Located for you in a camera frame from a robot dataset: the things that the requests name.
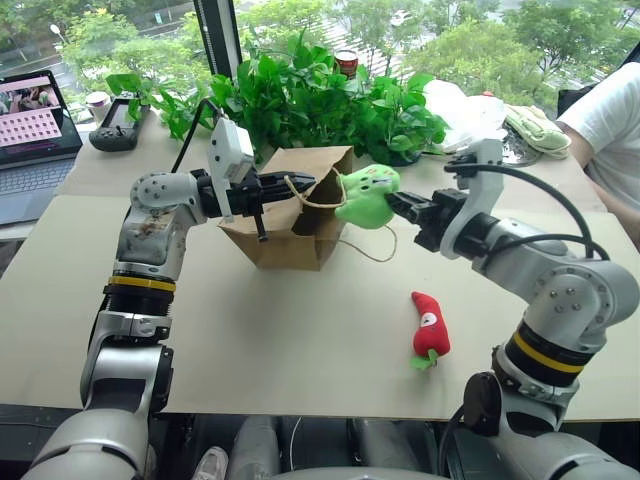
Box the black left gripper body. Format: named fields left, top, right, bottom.
left=223, top=168, right=270, bottom=244

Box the black chair back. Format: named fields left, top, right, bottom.
left=556, top=83, right=597, bottom=122

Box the white plastic bag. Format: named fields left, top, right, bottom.
left=422, top=78, right=509, bottom=154

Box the red chili plush toy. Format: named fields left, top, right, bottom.
left=409, top=290, right=452, bottom=372

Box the brown paper bag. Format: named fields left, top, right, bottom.
left=217, top=145, right=399, bottom=272

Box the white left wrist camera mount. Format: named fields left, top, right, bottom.
left=206, top=116, right=257, bottom=224

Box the large green leafy plant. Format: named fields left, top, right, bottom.
left=208, top=28, right=451, bottom=167

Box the red drink can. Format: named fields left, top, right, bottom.
left=333, top=49, right=361, bottom=81

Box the black handheld controller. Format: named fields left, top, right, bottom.
left=88, top=96, right=152, bottom=153

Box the grey open laptop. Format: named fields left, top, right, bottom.
left=0, top=69, right=84, bottom=227

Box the green plush toy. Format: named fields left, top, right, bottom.
left=333, top=164, right=402, bottom=231

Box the black window frame post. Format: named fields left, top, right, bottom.
left=193, top=0, right=244, bottom=77

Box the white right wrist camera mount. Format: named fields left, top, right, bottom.
left=439, top=138, right=506, bottom=261

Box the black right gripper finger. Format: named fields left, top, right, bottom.
left=384, top=189, right=437, bottom=210
left=391, top=203, right=428, bottom=230

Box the small green leafy plant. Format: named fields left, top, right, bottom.
left=104, top=72, right=214, bottom=142

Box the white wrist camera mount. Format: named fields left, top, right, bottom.
left=206, top=116, right=257, bottom=224
left=439, top=138, right=506, bottom=261

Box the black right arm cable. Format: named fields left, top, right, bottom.
left=443, top=153, right=612, bottom=263

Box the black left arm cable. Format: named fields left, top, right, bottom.
left=169, top=97, right=224, bottom=174

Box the person in white shirt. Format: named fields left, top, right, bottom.
left=555, top=61, right=640, bottom=227

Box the white shoe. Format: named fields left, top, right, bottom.
left=191, top=445, right=230, bottom=480

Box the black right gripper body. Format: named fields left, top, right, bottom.
left=412, top=187, right=472, bottom=254

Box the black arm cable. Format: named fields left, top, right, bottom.
left=169, top=97, right=224, bottom=174
left=443, top=153, right=612, bottom=263

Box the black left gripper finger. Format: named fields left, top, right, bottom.
left=261, top=171, right=318, bottom=186
left=261, top=183, right=313, bottom=204

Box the white paper cup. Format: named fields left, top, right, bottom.
left=84, top=91, right=113, bottom=124

